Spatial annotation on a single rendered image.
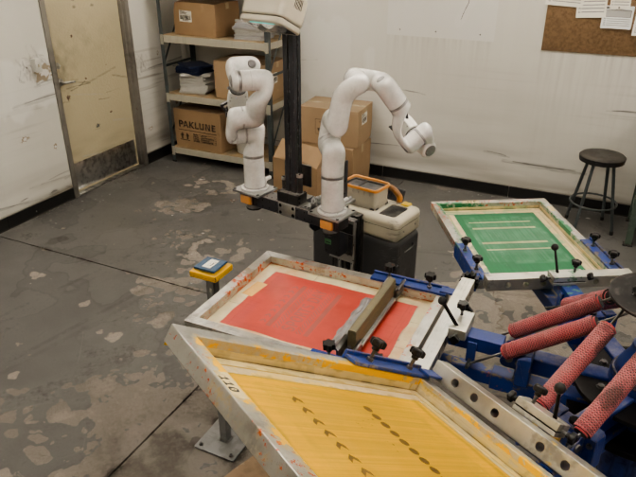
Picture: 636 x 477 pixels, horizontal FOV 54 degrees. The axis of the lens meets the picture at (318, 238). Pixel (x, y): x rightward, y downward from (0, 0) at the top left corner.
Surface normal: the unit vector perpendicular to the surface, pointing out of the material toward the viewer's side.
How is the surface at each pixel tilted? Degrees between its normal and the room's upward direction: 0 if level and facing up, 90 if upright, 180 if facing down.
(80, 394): 0
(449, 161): 90
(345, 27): 90
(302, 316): 0
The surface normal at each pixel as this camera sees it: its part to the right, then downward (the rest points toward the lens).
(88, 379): 0.00, -0.90
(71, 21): 0.90, 0.19
